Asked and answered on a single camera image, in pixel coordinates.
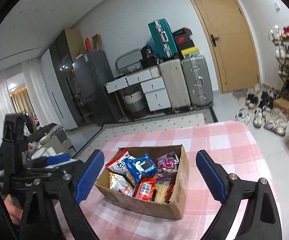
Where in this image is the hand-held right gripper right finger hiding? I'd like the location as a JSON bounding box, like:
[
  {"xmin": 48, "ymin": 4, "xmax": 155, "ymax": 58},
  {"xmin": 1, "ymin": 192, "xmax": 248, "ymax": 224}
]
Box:
[{"xmin": 195, "ymin": 149, "xmax": 284, "ymax": 240}]

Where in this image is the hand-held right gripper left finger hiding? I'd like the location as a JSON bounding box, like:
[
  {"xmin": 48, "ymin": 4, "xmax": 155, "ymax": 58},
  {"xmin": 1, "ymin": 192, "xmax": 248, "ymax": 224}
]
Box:
[{"xmin": 19, "ymin": 149, "xmax": 105, "ymax": 240}]

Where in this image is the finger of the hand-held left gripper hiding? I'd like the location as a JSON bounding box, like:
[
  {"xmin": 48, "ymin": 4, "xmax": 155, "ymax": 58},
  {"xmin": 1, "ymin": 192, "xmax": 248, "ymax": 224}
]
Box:
[
  {"xmin": 22, "ymin": 154, "xmax": 72, "ymax": 170},
  {"xmin": 31, "ymin": 162, "xmax": 85, "ymax": 178}
]

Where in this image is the white red snack packet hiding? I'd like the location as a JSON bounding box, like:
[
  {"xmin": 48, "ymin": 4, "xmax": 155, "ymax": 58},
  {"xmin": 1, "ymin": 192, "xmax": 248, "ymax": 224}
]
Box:
[{"xmin": 109, "ymin": 171, "xmax": 135, "ymax": 197}]

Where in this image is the white bold-print snack packet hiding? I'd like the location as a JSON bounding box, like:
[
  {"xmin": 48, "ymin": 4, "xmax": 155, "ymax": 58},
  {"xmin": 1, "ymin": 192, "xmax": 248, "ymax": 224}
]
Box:
[{"xmin": 106, "ymin": 150, "xmax": 135, "ymax": 176}]

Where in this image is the purple snack packet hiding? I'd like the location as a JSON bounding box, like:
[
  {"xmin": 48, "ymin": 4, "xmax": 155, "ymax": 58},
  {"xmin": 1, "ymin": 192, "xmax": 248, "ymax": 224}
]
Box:
[{"xmin": 156, "ymin": 151, "xmax": 180, "ymax": 177}]

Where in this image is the clear cracker packet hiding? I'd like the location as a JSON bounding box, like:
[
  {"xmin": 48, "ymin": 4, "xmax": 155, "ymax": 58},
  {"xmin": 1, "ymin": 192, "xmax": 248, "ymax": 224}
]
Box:
[{"xmin": 154, "ymin": 179, "xmax": 174, "ymax": 203}]

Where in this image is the blue cookie packet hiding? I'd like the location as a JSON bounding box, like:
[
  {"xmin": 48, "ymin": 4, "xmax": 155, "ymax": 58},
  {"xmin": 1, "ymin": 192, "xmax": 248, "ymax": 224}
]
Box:
[{"xmin": 124, "ymin": 153, "xmax": 158, "ymax": 183}]

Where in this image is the person's left hand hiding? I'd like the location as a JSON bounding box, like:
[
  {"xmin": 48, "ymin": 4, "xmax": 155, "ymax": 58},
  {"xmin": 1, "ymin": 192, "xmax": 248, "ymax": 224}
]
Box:
[{"xmin": 5, "ymin": 195, "xmax": 22, "ymax": 224}]

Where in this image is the pink checkered tablecloth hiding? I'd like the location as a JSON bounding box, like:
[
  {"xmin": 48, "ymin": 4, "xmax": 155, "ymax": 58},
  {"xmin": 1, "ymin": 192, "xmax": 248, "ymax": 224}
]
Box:
[{"xmin": 52, "ymin": 120, "xmax": 277, "ymax": 240}]

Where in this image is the beige curtain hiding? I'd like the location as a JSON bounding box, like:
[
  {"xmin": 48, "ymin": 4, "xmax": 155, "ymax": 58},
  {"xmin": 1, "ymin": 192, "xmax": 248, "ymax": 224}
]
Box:
[{"xmin": 10, "ymin": 87, "xmax": 35, "ymax": 116}]

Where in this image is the white wardrobe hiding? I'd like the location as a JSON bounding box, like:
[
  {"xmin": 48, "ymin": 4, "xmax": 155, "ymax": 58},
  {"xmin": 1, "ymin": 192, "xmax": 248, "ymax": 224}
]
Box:
[{"xmin": 41, "ymin": 49, "xmax": 79, "ymax": 130}]

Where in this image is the dark glass cabinet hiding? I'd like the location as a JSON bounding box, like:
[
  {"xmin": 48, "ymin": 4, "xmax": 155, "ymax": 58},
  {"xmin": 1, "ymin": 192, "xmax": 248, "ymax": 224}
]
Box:
[{"xmin": 49, "ymin": 29, "xmax": 85, "ymax": 130}]

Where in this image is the grey refrigerator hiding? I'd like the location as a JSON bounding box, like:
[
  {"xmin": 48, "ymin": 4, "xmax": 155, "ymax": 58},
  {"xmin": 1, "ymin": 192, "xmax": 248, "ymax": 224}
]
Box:
[{"xmin": 72, "ymin": 51, "xmax": 121, "ymax": 127}]

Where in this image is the pile of loose shoes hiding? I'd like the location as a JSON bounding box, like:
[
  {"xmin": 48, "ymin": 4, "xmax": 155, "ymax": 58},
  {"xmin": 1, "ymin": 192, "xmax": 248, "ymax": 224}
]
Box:
[{"xmin": 236, "ymin": 85, "xmax": 288, "ymax": 137}]

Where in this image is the striped laundry basket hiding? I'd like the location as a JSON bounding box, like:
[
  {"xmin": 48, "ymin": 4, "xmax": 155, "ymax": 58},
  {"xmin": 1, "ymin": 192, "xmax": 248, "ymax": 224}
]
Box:
[{"xmin": 117, "ymin": 85, "xmax": 149, "ymax": 119}]

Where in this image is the grey doormat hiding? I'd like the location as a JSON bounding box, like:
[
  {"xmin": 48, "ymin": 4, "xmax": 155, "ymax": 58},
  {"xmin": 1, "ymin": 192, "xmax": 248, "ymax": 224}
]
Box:
[{"xmin": 232, "ymin": 89, "xmax": 250, "ymax": 99}]

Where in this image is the silver suitcase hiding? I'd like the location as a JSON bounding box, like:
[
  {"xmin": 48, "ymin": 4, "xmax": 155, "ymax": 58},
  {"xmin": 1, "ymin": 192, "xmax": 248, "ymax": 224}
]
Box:
[{"xmin": 181, "ymin": 54, "xmax": 214, "ymax": 110}]

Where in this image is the beige suitcase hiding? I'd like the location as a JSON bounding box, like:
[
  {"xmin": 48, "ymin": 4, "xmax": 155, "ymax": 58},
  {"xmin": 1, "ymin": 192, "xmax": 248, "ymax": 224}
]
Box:
[{"xmin": 159, "ymin": 58, "xmax": 191, "ymax": 113}]

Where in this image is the small brown cardboard box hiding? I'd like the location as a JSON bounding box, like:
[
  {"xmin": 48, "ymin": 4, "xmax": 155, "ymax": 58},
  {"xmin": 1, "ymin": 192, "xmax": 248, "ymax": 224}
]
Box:
[{"xmin": 273, "ymin": 97, "xmax": 289, "ymax": 116}]

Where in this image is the white drawer desk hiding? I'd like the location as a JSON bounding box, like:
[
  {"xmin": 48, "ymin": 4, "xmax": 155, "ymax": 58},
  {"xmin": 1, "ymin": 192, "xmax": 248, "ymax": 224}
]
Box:
[{"xmin": 105, "ymin": 66, "xmax": 171, "ymax": 112}]

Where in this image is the flat cardboard sheet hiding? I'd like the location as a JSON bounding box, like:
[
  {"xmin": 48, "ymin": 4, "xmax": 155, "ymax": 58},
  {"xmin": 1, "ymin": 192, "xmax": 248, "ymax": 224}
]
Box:
[{"xmin": 65, "ymin": 27, "xmax": 86, "ymax": 62}]

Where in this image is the brown paper box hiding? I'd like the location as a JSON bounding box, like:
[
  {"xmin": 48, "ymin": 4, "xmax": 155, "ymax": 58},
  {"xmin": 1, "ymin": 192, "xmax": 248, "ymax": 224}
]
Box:
[{"xmin": 92, "ymin": 34, "xmax": 105, "ymax": 52}]

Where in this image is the yellow black shoe box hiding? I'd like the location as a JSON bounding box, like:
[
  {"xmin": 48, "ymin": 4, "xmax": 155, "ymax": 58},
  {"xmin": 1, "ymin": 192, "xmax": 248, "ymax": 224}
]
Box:
[{"xmin": 181, "ymin": 46, "xmax": 200, "ymax": 57}]

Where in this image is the black flat case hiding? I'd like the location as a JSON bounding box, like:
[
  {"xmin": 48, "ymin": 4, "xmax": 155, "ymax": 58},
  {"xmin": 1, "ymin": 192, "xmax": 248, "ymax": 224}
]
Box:
[{"xmin": 140, "ymin": 59, "xmax": 160, "ymax": 68}]

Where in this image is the red logo shoe box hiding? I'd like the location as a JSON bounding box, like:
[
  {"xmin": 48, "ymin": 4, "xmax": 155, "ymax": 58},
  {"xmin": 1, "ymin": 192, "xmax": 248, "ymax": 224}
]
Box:
[{"xmin": 173, "ymin": 35, "xmax": 195, "ymax": 51}]

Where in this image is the black printed box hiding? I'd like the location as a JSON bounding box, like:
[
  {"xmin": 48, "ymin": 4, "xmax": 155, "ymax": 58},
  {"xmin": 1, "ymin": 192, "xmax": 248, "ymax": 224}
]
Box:
[{"xmin": 141, "ymin": 45, "xmax": 157, "ymax": 60}]

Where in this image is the wooden door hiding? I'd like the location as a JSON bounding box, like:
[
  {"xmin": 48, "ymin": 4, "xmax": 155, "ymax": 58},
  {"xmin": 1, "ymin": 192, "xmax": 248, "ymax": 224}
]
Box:
[{"xmin": 182, "ymin": 0, "xmax": 261, "ymax": 93}]

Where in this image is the teal suitcase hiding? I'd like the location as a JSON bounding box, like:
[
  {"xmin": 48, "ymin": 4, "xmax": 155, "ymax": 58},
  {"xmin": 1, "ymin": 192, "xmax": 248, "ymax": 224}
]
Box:
[{"xmin": 148, "ymin": 19, "xmax": 179, "ymax": 59}]

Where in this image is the arched metal frame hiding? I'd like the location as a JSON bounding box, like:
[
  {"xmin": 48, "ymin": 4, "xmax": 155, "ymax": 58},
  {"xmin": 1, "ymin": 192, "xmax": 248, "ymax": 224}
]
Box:
[{"xmin": 116, "ymin": 50, "xmax": 143, "ymax": 76}]

